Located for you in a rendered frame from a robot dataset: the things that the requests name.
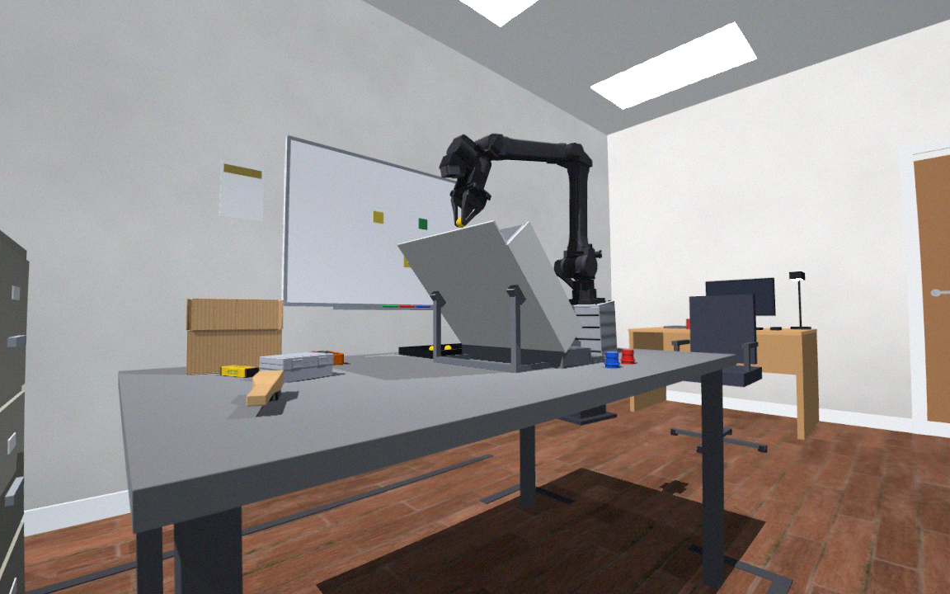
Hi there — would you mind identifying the green tray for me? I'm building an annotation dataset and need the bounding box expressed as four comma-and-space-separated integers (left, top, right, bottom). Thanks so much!
398, 343, 462, 359

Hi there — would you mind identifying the open brown cardboard box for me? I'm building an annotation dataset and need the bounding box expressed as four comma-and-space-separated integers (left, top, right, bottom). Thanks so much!
186, 299, 284, 375

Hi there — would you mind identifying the orange digital multimeter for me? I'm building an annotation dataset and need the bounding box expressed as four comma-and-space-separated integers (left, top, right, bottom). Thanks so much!
322, 351, 344, 365

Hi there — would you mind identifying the yellow spirit level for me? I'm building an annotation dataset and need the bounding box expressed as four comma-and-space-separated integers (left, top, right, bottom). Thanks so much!
220, 365, 259, 378

